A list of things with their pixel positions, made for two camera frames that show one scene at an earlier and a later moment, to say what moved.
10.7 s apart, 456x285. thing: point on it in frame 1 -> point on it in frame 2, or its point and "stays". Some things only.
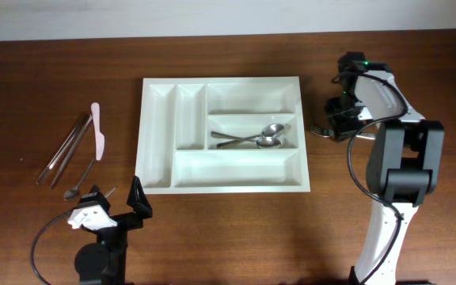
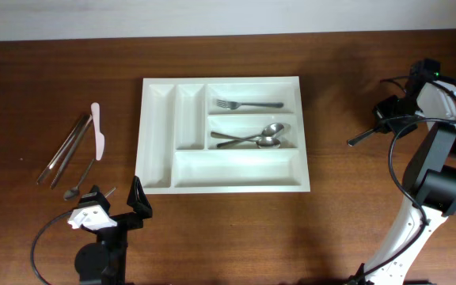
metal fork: (330, 133) -> (233, 104)
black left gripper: (142, 207) stays
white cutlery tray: (221, 134) stays
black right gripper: (341, 127) -> (379, 111)
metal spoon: (264, 142) stays
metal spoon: (271, 131) stays
